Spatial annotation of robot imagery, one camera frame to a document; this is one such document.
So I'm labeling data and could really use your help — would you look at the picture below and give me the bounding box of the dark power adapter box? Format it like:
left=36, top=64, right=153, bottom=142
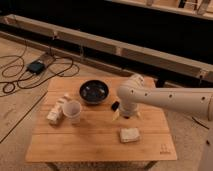
left=27, top=61, right=45, bottom=75

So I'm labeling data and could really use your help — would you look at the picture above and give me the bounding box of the white ceramic cup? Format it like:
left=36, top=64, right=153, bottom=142
left=62, top=100, right=82, bottom=124

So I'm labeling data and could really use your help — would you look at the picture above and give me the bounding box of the wooden beam rail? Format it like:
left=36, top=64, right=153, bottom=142
left=0, top=15, right=213, bottom=84

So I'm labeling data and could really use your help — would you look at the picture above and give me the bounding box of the dark blue bowl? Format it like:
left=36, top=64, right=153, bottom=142
left=79, top=80, right=109, bottom=105

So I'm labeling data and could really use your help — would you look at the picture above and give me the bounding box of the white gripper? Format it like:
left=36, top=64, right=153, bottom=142
left=113, top=100, right=141, bottom=121

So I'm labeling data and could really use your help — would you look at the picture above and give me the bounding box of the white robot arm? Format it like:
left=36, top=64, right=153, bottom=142
left=117, top=74, right=213, bottom=171

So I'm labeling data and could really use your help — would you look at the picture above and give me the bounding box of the wooden table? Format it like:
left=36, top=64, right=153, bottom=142
left=26, top=77, right=177, bottom=162

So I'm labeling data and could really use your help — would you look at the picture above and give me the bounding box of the black rectangular device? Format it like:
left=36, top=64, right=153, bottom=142
left=111, top=101, right=120, bottom=111

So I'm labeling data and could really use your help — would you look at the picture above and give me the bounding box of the black cable at right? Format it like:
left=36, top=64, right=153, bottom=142
left=191, top=116, right=211, bottom=130

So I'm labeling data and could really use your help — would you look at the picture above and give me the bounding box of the white sponge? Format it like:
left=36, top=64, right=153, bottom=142
left=120, top=128, right=140, bottom=143

